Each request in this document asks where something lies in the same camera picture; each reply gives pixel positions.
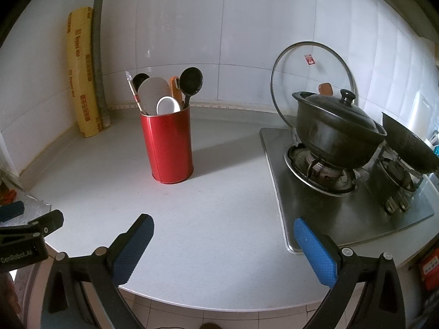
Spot grey wall pipe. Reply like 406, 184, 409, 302
92, 0, 111, 128

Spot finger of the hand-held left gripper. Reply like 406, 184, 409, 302
0, 209, 64, 246
0, 201, 25, 223

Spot orange handled peeler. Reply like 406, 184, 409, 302
169, 76, 184, 105

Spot red metal utensil canister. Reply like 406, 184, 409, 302
140, 104, 194, 184

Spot red box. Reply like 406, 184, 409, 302
419, 251, 439, 282

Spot black clay pot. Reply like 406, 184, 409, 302
292, 89, 388, 174

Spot white dimpled rice paddle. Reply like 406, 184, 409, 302
137, 77, 172, 115

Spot small white spoon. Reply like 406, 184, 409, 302
157, 97, 181, 114

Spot steel gas stove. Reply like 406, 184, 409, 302
260, 127, 435, 254

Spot glass pot lid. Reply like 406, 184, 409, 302
270, 41, 354, 124

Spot paper-wrapped chopsticks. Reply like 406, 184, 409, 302
125, 71, 145, 114

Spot yellow cling film roll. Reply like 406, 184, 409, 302
65, 7, 103, 138

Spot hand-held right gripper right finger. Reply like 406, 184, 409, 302
293, 217, 407, 329

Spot black wok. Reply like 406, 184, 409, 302
382, 111, 439, 175

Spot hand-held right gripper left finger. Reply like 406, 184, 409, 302
40, 213, 155, 329

